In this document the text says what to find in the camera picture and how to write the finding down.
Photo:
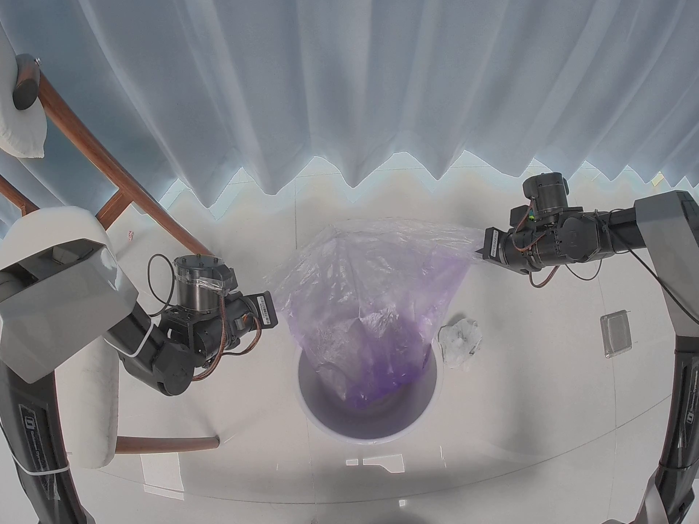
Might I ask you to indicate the pale blue curtain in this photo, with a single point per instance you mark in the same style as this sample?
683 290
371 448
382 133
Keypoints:
349 63

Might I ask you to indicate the purple plastic bag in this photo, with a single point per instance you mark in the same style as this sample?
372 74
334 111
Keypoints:
371 303

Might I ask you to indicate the crumpled clear plastic wrapper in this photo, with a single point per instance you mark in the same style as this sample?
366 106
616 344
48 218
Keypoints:
458 341

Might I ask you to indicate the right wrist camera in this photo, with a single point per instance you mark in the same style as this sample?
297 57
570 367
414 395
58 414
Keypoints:
519 219

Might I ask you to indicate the white cushioned wooden chair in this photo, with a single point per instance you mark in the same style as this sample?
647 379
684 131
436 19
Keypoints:
54 227

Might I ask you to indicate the white trash bin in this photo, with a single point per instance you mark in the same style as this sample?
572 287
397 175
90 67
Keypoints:
371 429

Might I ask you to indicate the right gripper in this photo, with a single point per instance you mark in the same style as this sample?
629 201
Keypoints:
524 251

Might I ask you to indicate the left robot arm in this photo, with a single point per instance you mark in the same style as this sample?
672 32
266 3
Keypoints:
65 303

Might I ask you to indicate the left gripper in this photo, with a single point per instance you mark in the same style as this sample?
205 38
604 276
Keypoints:
229 331

